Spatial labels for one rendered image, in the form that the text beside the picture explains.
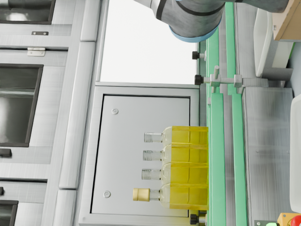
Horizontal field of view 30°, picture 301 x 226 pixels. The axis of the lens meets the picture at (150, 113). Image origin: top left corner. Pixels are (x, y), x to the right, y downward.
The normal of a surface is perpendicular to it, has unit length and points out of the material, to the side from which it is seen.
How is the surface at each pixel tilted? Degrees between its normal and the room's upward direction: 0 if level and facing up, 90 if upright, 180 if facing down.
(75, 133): 90
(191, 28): 80
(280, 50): 90
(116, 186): 90
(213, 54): 90
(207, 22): 110
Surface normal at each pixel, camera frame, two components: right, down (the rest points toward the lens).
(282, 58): -0.05, 0.85
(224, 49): -0.02, -0.53
